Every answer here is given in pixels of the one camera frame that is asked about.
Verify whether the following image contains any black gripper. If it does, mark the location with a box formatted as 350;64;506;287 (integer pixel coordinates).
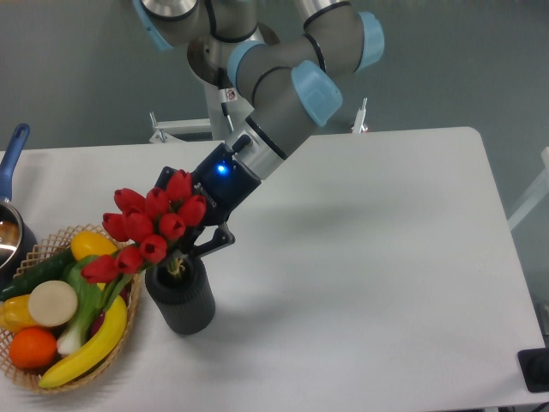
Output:
154;143;261;259

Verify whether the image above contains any red tulip bouquet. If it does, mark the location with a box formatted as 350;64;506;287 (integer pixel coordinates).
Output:
81;170;206;311

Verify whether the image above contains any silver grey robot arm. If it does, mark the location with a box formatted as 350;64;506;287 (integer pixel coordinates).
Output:
134;1;385;258

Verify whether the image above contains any dark grey ribbed vase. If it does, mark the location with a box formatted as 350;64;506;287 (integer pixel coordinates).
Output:
145;258;216;336

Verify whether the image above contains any yellow lemon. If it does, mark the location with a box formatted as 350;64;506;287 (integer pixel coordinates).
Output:
70;231;119;261

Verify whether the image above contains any woven wicker basket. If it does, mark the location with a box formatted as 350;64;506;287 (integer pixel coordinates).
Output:
1;224;142;394

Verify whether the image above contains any green bok choy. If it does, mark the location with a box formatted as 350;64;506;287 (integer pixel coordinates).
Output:
57;255;102;357

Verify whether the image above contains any yellow banana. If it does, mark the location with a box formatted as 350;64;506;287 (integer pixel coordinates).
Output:
39;297;128;389

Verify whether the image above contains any green cucumber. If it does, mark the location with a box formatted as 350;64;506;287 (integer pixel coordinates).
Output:
1;249;75;302

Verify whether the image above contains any yellow bell pepper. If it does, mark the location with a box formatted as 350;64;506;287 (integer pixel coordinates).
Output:
0;294;39;333

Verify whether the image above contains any orange fruit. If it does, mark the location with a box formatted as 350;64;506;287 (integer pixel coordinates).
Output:
9;327;57;369

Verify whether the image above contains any black device at table edge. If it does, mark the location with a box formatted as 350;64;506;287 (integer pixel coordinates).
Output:
517;348;548;393

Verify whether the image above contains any white table clamp bracket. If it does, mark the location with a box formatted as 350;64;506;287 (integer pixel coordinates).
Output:
148;97;369;144

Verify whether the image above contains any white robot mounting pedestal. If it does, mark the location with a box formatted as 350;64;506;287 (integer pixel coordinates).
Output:
203;82;253;141

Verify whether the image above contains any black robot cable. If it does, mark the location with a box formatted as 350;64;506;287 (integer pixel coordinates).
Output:
216;67;238;140

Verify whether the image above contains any blue handled saucepan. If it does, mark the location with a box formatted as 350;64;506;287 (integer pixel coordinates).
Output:
1;124;36;288

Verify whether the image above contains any white frame at right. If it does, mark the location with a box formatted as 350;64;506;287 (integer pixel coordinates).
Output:
507;147;548;231

